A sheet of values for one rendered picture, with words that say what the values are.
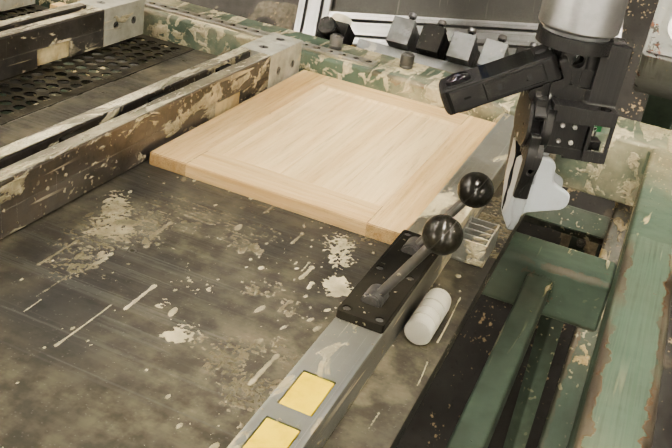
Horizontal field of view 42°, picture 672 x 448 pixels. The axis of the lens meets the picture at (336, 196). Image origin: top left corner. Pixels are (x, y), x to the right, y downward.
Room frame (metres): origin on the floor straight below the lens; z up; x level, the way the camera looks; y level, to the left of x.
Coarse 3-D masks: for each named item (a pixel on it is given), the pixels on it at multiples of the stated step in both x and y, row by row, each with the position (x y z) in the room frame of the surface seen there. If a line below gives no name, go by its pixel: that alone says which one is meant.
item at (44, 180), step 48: (240, 48) 0.75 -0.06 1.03; (288, 48) 0.72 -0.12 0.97; (144, 96) 0.66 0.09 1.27; (192, 96) 0.64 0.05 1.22; (240, 96) 0.67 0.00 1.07; (48, 144) 0.61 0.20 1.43; (96, 144) 0.58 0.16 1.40; (144, 144) 0.60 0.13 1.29; (0, 192) 0.54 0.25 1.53; (48, 192) 0.55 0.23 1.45
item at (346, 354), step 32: (512, 128) 0.35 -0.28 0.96; (480, 160) 0.31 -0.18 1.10; (448, 192) 0.28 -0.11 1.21; (416, 224) 0.26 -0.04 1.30; (448, 256) 0.21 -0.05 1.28; (416, 288) 0.18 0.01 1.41; (320, 352) 0.17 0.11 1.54; (352, 352) 0.15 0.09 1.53; (384, 352) 0.15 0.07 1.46; (288, 384) 0.16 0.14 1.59; (352, 384) 0.13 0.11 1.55; (256, 416) 0.15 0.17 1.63; (288, 416) 0.14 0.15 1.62; (320, 416) 0.12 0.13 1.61
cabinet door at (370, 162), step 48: (288, 96) 0.64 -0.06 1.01; (336, 96) 0.60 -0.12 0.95; (384, 96) 0.56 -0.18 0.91; (192, 144) 0.58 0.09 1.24; (240, 144) 0.55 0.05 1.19; (288, 144) 0.51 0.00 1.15; (336, 144) 0.48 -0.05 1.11; (384, 144) 0.44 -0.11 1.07; (432, 144) 0.40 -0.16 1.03; (240, 192) 0.46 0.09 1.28; (288, 192) 0.41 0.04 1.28; (336, 192) 0.38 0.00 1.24; (384, 192) 0.34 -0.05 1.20; (432, 192) 0.31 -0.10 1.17; (384, 240) 0.28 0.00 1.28
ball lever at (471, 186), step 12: (468, 180) 0.21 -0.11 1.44; (480, 180) 0.21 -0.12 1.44; (468, 192) 0.21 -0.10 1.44; (480, 192) 0.20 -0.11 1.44; (492, 192) 0.19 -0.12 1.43; (456, 204) 0.21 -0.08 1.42; (468, 204) 0.20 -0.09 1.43; (480, 204) 0.19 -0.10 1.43; (408, 240) 0.23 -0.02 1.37; (420, 240) 0.22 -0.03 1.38; (408, 252) 0.22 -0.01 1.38
